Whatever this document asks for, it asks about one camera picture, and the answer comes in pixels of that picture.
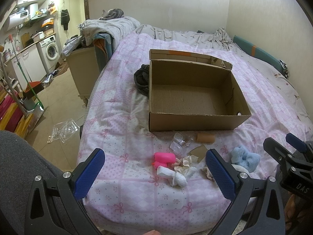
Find light blue fluffy socks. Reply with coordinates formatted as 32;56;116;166
231;145;261;173

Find white knotted sock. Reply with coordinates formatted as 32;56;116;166
156;166;197;188

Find clear plastic bag with item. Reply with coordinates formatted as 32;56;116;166
170;132;193;154

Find bright pink sock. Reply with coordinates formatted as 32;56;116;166
152;152;176;169

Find small cardboard scrap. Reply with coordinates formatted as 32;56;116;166
190;145;208;163

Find tan cardboard tube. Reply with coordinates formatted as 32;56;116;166
196;132;215;144

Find clear plastic packaging on floor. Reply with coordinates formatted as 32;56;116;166
47;119;80;143

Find pink bow patterned bedspread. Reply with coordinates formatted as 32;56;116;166
77;32;312;234

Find teal pillow with orange stripe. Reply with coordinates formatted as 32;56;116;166
233;35;289;78

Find open cardboard box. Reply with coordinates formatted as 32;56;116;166
148;49;251;132

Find dark striped garment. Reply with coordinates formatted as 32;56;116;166
134;64;150;97

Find white washing machine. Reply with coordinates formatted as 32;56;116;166
36;33;60;74

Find grey white crumpled duvet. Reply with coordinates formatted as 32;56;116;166
82;16;235;51

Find black hanging garment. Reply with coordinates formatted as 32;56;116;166
60;9;70;31

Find white water heater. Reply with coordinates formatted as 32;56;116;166
3;3;40;31

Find grey tabby cat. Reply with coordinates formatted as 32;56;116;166
99;9;124;21

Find green handled broom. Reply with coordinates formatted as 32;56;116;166
8;34;45;110

